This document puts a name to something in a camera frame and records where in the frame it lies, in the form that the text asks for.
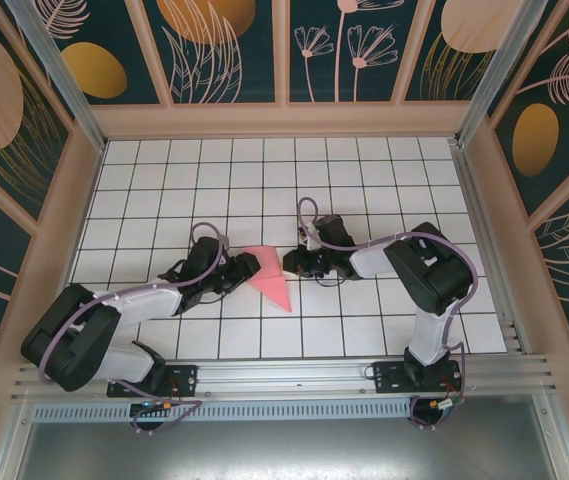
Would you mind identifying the pink cloth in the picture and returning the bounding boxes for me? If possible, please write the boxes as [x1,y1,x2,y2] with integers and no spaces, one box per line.
[242,244,293,314]

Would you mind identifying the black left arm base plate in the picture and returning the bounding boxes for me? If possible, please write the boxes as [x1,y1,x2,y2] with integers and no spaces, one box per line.
[107,363,200,399]

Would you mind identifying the grey metal sheet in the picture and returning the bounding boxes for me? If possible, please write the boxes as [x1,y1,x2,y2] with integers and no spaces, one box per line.
[0,394,569,480]

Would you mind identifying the small board with yellow connector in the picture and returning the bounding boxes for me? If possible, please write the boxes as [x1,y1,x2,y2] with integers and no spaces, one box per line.
[131,398,176,414]
[426,396,466,414]

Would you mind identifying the aluminium mounting rail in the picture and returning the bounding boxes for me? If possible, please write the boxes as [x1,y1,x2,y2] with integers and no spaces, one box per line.
[11,353,560,407]

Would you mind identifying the grey slotted cable duct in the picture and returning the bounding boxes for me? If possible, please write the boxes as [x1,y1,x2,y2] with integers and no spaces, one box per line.
[31,399,415,423]

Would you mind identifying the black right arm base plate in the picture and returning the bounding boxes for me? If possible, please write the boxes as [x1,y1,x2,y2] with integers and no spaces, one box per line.
[372,359,465,396]

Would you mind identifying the aluminium table edge rail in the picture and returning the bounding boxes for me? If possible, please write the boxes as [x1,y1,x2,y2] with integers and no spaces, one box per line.
[449,141,533,357]

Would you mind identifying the aluminium frame post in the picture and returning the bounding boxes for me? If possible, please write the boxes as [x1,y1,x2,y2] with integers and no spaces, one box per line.
[3,0,109,152]
[455,0,551,147]

